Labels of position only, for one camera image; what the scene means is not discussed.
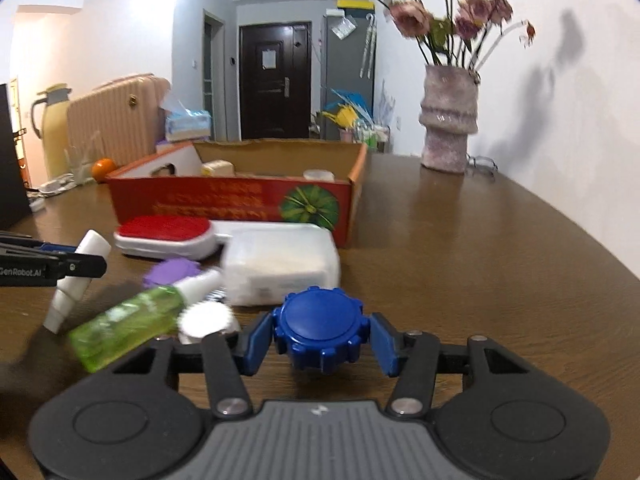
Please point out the pink ribbed suitcase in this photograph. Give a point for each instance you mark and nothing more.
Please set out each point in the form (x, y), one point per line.
(115, 120)

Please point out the grey refrigerator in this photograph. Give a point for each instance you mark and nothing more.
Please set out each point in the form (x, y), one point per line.
(347, 65)

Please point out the dark brown door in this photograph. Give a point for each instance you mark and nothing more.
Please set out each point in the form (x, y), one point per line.
(275, 90)

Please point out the red and white lint brush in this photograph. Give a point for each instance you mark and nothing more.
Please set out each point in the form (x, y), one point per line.
(165, 235)

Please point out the pink artificial flowers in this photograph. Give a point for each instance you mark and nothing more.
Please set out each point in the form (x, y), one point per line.
(407, 17)

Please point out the white hooked canes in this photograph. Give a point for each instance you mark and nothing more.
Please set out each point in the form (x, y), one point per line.
(367, 45)

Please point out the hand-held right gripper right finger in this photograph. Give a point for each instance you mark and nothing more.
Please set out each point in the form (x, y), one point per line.
(386, 345)

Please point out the pink textured vase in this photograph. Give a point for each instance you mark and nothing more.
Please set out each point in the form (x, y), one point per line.
(447, 120)

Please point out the black paper bag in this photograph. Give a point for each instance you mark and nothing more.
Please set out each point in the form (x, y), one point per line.
(12, 160)

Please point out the yellow thermos jug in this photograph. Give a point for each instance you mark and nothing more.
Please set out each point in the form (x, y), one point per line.
(56, 130)

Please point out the yellow box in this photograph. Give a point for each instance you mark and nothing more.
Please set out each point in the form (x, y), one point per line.
(356, 4)

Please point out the clear drinking glass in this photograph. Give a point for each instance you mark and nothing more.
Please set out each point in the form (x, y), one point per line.
(84, 162)

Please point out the yellow watering can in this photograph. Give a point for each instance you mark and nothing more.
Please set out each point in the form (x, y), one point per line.
(342, 117)

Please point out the pink pot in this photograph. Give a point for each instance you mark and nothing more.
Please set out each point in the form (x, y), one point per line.
(346, 136)

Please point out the red cardboard box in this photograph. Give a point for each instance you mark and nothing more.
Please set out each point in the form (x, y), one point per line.
(230, 200)

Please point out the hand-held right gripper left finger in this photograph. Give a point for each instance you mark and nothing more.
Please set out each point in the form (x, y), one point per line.
(256, 342)

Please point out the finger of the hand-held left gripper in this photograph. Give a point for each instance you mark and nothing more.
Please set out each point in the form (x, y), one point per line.
(57, 248)
(85, 266)

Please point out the green spray bottle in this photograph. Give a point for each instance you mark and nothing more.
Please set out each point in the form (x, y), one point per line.
(125, 325)

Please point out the white round lid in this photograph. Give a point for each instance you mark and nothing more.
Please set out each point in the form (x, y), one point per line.
(205, 321)

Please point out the blue gear-shaped lid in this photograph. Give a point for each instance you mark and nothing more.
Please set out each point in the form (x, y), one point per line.
(317, 322)

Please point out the white plastic lidded box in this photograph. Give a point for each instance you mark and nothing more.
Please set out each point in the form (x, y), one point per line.
(280, 260)

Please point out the purple gear-shaped lid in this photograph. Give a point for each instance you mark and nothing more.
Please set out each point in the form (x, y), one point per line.
(170, 271)

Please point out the beige soap block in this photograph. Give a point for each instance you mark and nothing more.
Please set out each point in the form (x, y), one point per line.
(218, 168)

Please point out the orange fruit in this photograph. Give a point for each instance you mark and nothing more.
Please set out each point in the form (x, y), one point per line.
(104, 170)

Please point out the white squeeze tube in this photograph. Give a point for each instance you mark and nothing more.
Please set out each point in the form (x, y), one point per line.
(94, 243)

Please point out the clear plastic bag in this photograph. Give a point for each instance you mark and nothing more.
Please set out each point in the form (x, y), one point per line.
(343, 28)

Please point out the blue tissue pack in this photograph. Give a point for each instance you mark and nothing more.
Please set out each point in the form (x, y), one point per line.
(189, 125)

